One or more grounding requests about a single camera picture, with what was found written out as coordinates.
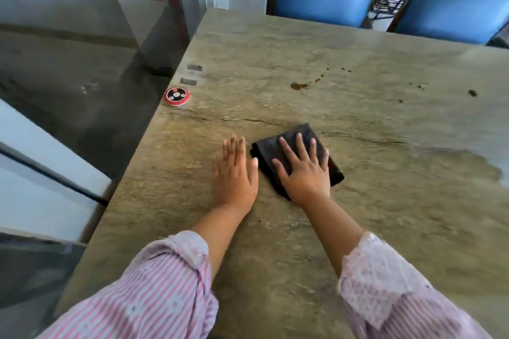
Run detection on person's right hand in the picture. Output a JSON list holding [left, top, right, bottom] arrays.
[[271, 133, 332, 209]]

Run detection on person's left hand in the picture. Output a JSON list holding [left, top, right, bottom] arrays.
[[213, 134, 259, 217]]

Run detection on dark cleaning cloth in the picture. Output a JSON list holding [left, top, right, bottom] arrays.
[[251, 123, 345, 201]]

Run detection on person's left forearm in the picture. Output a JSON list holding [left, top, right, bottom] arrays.
[[38, 199, 250, 339]]

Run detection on person's right forearm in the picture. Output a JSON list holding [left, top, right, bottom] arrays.
[[303, 194, 494, 339]]

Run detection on red round call button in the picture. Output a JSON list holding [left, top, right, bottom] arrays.
[[163, 87, 191, 107]]

